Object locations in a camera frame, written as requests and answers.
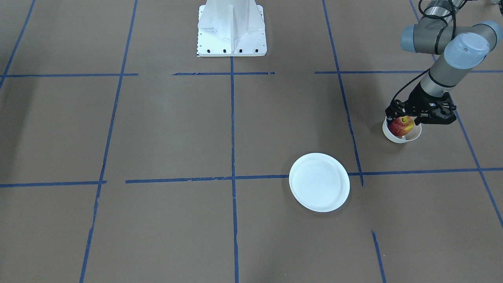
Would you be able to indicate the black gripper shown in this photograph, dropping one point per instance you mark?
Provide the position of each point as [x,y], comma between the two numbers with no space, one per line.
[417,98]

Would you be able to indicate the red yellow apple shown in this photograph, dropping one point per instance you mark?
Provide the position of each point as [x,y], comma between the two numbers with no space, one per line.
[401,126]

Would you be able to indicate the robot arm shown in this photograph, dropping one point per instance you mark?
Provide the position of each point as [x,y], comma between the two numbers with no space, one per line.
[459,50]

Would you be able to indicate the white bowl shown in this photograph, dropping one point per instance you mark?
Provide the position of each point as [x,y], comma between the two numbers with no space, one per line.
[412,135]

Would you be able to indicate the white plate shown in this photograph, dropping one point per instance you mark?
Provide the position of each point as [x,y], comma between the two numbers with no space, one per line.
[319,182]

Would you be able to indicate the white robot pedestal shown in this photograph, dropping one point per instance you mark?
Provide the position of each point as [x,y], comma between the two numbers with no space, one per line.
[231,28]

